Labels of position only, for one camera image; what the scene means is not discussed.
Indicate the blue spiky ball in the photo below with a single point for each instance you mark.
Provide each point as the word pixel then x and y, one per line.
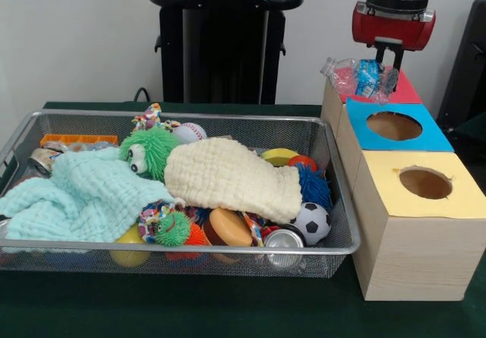
pixel 317 186

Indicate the small green spiky toy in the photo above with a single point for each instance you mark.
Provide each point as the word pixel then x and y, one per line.
pixel 172 229

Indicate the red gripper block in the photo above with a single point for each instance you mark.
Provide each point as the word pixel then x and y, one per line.
pixel 395 28

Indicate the orange plastic block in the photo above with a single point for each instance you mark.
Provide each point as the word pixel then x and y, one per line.
pixel 76 139

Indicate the black stand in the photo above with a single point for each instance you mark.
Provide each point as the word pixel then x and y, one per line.
pixel 471 49

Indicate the shallow metal mesh bin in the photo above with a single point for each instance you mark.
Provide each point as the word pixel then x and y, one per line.
pixel 247 267

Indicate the mint green waffle cloth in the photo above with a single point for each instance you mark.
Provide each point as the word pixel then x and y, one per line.
pixel 87 197

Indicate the crushed clear plastic bottle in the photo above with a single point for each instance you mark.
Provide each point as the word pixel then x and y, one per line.
pixel 360 79

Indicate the dark green tablecloth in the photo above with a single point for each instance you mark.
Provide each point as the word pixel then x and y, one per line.
pixel 190 307

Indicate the black white soccer ball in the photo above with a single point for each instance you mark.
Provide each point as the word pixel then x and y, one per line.
pixel 313 224

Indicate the large green spiky eyed toy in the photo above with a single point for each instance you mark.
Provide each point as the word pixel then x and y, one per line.
pixel 155 148

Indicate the cream waffle cloth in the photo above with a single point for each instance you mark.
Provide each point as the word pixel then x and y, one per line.
pixel 228 174

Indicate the wooden box with three holes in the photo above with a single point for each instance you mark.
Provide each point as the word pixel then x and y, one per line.
pixel 417 258

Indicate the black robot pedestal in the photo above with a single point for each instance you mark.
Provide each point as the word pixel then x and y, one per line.
pixel 228 49

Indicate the white baseball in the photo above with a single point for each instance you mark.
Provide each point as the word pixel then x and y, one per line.
pixel 191 132

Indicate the silver drink can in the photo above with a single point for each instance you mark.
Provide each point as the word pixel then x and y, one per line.
pixel 284 239

